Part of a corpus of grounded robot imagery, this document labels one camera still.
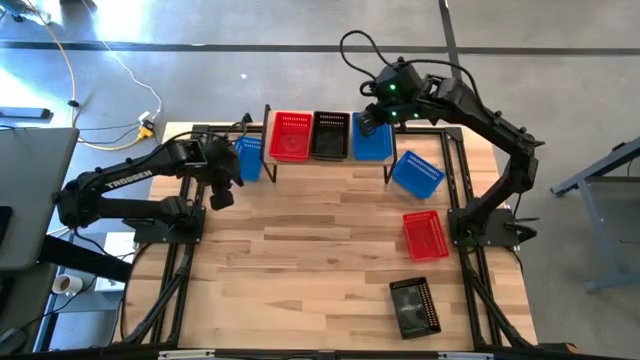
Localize wooden shelf black legs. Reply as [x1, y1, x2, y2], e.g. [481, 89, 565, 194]
[260, 103, 400, 185]

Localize black desk leg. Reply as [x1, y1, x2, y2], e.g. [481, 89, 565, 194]
[37, 233, 135, 284]

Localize black plastic basket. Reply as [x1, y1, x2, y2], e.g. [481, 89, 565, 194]
[388, 276, 443, 341]
[309, 110, 352, 162]

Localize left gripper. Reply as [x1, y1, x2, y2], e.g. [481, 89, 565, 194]
[205, 138, 246, 212]

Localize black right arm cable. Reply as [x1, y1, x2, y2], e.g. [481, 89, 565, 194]
[338, 29, 401, 81]

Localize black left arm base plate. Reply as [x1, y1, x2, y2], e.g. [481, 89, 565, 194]
[122, 206, 207, 246]

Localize white floor cable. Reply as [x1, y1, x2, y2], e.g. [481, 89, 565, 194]
[92, 29, 165, 121]

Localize blue-grey metal table frame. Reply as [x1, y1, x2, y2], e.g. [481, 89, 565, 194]
[551, 135, 640, 294]

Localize black metal table frame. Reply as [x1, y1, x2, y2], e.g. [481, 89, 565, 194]
[112, 122, 539, 351]

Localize yellow white power plug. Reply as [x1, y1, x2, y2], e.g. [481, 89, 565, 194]
[137, 110, 157, 141]

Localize black flat device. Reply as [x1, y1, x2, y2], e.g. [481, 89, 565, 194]
[0, 106, 53, 121]

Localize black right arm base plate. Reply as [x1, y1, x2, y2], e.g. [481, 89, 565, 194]
[447, 206, 540, 249]

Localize blue plastic basket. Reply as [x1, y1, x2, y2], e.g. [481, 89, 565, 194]
[391, 149, 447, 201]
[233, 135, 265, 183]
[351, 111, 396, 162]

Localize white box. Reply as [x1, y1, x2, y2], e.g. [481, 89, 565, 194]
[94, 231, 137, 294]

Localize yellow floor cable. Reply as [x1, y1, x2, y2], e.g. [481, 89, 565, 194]
[24, 0, 151, 152]

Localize red plastic basket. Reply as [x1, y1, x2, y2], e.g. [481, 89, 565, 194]
[268, 110, 314, 164]
[401, 209, 451, 264]

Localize silver metal bracket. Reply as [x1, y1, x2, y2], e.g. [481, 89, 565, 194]
[437, 351, 495, 360]
[158, 349, 216, 360]

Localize grey desk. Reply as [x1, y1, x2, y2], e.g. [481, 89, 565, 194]
[0, 127, 81, 274]

